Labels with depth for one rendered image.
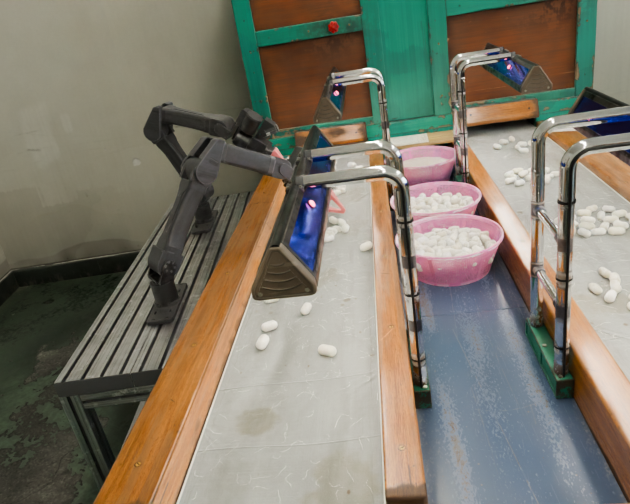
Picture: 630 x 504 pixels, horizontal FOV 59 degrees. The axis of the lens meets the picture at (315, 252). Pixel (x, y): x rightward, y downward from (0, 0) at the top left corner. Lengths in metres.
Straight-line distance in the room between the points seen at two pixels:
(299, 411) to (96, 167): 2.69
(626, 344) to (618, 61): 2.60
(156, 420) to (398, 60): 1.75
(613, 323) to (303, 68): 1.62
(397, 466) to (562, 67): 1.94
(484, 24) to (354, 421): 1.79
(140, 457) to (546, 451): 0.63
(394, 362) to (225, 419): 0.31
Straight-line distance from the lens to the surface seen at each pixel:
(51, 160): 3.57
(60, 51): 3.41
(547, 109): 2.49
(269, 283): 0.67
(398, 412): 0.91
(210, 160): 1.49
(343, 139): 2.34
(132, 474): 0.94
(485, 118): 2.38
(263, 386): 1.05
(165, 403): 1.04
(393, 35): 2.35
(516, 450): 0.98
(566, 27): 2.48
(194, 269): 1.74
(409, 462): 0.83
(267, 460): 0.91
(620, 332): 1.14
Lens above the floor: 1.37
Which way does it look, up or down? 25 degrees down
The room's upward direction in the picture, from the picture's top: 10 degrees counter-clockwise
